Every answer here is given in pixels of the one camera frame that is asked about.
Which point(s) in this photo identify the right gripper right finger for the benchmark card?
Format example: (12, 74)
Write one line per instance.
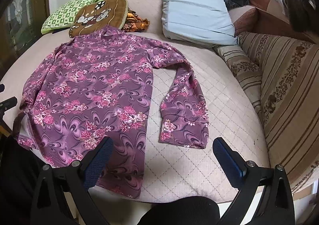
(276, 205)

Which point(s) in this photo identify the light blue pillow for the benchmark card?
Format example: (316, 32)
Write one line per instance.
(203, 22)

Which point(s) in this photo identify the brown cartoon cushion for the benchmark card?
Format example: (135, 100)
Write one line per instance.
(96, 16)

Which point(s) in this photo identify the green patterned cushion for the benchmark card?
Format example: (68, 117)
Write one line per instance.
(64, 16)

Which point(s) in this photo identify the brown wooden bed frame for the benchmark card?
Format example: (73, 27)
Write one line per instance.
(266, 17)

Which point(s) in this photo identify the purple floral long-sleeve shirt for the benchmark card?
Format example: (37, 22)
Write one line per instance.
(100, 85)

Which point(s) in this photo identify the pink quilted mattress cover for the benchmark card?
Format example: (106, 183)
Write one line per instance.
(171, 172)

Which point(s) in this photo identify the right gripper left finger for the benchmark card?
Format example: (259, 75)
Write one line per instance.
(49, 203)

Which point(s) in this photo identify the orange patterned cloth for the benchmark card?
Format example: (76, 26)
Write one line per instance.
(134, 23)

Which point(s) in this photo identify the wooden glass cabinet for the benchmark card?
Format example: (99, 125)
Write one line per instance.
(21, 23)

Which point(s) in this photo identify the beige striped floral blanket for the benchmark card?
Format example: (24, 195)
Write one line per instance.
(279, 75)

